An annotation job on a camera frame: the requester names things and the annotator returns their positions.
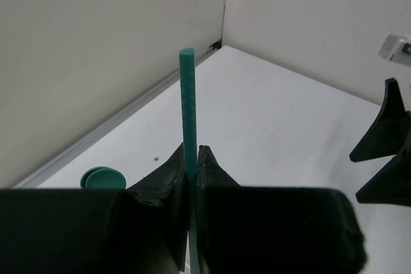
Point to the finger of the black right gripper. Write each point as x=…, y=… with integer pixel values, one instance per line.
x=388, y=133
x=391, y=184

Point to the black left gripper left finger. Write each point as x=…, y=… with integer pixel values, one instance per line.
x=142, y=229

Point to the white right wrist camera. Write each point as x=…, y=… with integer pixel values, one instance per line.
x=396, y=49

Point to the teal chopstick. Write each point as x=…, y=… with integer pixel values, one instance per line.
x=189, y=130

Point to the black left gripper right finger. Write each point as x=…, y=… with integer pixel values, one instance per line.
x=273, y=229

